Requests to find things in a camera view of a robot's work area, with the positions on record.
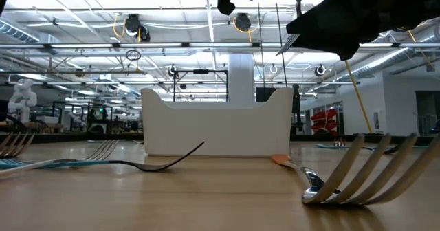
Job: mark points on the long ceiling light bar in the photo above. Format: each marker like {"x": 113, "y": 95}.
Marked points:
{"x": 151, "y": 45}

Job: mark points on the black gantry frame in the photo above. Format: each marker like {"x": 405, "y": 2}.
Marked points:
{"x": 201, "y": 71}

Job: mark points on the silver ventilation duct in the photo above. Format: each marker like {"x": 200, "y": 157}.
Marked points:
{"x": 20, "y": 33}

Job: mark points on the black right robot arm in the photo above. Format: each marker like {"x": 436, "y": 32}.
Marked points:
{"x": 429, "y": 0}

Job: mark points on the black aluminium table frame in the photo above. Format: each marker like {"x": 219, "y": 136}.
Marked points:
{"x": 51, "y": 138}

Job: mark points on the white building column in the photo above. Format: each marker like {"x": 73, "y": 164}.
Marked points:
{"x": 241, "y": 79}

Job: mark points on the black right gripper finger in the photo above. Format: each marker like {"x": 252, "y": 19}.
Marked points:
{"x": 330, "y": 28}

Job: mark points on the black monitor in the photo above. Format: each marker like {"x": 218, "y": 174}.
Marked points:
{"x": 264, "y": 95}

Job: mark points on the black vertical post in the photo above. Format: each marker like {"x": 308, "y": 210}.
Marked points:
{"x": 297, "y": 114}

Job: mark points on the white plastic bin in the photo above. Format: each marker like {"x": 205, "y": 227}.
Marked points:
{"x": 220, "y": 128}

